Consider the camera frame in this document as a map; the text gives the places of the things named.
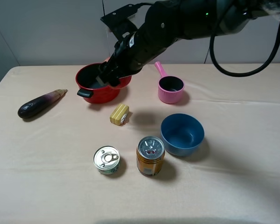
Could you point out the yellow striped toy block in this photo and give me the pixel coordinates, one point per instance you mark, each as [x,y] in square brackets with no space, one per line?
[119,115]

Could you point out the red cooking pot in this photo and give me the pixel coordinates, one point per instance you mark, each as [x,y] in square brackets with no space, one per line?
[92,91]

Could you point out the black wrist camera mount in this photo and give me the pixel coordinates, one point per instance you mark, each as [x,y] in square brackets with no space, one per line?
[118,21]

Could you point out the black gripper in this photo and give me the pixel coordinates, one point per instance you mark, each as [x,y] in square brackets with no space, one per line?
[132,54]

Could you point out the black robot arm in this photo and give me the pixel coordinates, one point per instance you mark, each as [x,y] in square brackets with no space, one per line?
[168,21]

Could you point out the orange drink can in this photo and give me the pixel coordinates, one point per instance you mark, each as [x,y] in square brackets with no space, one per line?
[150,155]

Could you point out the purple eggplant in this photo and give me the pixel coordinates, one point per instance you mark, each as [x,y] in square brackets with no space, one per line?
[39,104]

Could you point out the short silver tin can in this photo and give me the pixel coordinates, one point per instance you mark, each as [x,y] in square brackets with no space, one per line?
[107,160]

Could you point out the pink saucepan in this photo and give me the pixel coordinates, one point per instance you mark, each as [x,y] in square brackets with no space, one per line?
[170,88]

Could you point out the blue bowl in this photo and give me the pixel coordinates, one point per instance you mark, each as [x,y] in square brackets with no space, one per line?
[182,134]

